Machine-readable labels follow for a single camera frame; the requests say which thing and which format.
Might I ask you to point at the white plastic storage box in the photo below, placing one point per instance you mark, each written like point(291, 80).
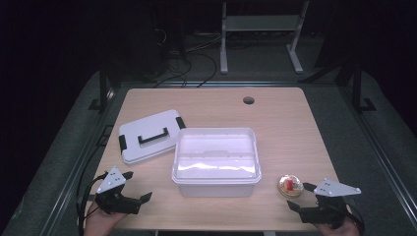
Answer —
point(216, 164)

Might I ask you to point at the white metal stand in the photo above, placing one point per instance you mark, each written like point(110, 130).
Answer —
point(262, 23)

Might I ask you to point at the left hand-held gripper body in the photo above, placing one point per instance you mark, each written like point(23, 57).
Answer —
point(113, 200)

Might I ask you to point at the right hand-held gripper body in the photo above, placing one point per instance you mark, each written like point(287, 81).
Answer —
point(327, 209)

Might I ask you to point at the person's right hand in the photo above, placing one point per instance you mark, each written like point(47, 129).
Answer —
point(341, 232)

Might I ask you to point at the person's left hand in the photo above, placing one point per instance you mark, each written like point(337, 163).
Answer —
point(100, 223)

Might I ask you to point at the small round clear container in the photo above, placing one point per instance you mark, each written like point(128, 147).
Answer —
point(290, 186)

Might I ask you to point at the black metal stand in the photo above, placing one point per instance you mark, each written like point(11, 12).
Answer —
point(103, 88)
point(357, 88)

